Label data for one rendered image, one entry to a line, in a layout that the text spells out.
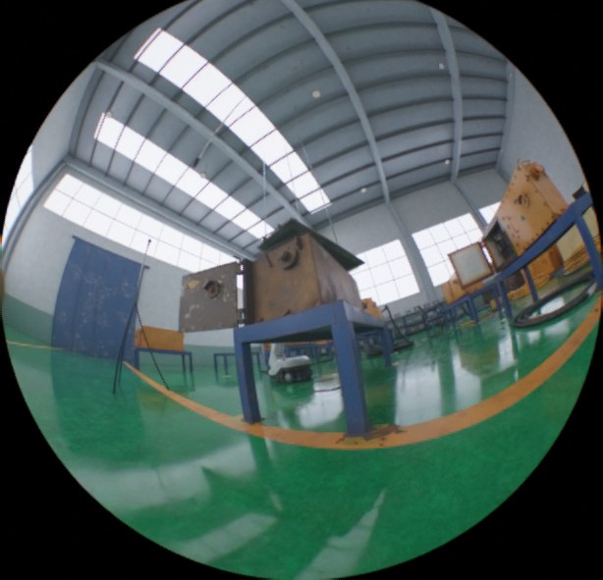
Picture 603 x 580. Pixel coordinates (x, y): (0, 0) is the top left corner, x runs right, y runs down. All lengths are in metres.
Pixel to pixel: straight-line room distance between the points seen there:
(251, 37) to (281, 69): 1.95
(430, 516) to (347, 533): 0.17
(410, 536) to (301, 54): 9.13
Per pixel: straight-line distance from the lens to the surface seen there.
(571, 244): 5.68
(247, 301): 1.37
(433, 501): 0.54
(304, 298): 1.14
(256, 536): 0.53
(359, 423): 0.86
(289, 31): 8.83
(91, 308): 9.67
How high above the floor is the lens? 0.44
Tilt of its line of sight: 23 degrees up
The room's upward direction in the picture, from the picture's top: 9 degrees counter-clockwise
